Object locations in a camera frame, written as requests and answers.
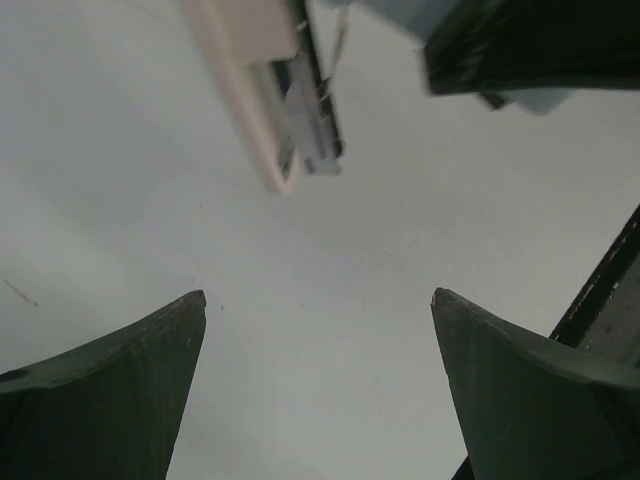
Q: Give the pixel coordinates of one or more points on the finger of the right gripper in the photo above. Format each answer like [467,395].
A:
[498,46]

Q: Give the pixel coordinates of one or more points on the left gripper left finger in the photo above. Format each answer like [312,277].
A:
[109,409]

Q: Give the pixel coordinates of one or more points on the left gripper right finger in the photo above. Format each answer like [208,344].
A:
[530,407]

